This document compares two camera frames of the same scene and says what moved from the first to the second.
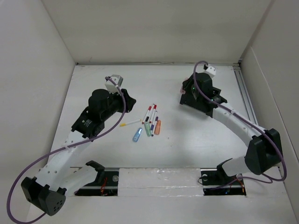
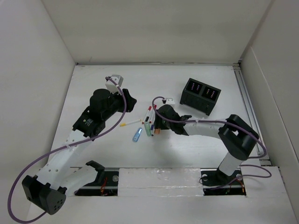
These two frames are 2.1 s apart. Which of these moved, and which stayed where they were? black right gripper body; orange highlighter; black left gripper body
Moved: black right gripper body
Stayed: orange highlighter; black left gripper body
